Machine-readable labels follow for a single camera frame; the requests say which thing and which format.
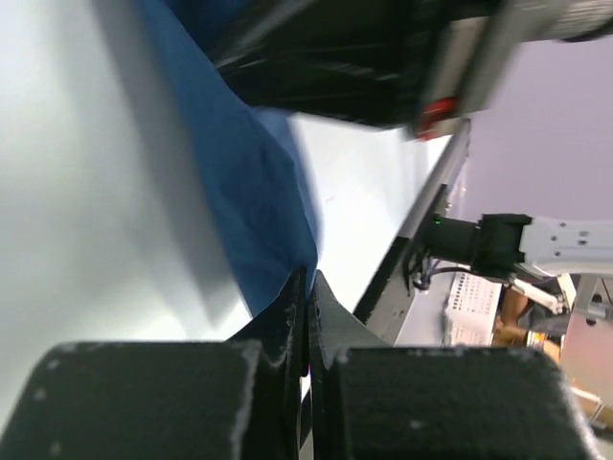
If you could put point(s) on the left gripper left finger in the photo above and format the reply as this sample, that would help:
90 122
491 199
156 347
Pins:
235 399

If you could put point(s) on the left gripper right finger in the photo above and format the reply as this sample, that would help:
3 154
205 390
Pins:
374 401

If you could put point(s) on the aluminium rail frame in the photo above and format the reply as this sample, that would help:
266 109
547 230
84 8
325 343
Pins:
443 175

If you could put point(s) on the dark blue paper napkin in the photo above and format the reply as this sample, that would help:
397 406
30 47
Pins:
249 163

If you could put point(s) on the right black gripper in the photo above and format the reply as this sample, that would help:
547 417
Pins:
475 51

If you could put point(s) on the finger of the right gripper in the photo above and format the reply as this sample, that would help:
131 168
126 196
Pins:
362 62

